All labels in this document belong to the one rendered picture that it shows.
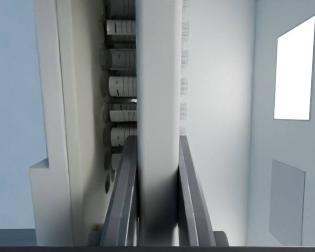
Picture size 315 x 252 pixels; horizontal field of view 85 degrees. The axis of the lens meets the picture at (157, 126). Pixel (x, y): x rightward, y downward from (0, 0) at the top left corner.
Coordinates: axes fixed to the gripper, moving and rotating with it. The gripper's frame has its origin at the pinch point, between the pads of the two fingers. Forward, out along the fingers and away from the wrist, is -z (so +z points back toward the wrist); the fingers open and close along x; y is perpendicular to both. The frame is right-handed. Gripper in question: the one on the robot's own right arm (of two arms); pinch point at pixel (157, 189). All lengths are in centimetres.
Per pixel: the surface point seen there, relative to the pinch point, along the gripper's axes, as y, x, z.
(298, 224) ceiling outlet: 225, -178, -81
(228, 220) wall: 347, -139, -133
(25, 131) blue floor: 87, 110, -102
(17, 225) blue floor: 138, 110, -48
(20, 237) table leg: 52, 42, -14
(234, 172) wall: 271, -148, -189
